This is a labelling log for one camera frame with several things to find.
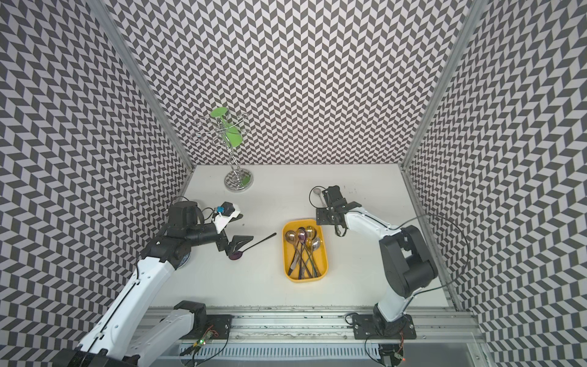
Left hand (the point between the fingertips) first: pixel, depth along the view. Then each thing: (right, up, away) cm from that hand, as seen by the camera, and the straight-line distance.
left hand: (243, 228), depth 73 cm
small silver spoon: (+26, +11, +36) cm, 45 cm away
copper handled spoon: (+14, -7, +18) cm, 24 cm away
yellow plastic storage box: (+13, -12, +15) cm, 23 cm away
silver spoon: (+24, -10, +16) cm, 30 cm away
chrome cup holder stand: (-13, +36, +17) cm, 42 cm away
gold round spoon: (+22, -6, +19) cm, 30 cm away
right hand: (+29, 0, +20) cm, 35 cm away
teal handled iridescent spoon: (+21, -10, +16) cm, 29 cm away
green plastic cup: (-11, +36, +23) cm, 44 cm away
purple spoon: (+18, -7, +18) cm, 27 cm away
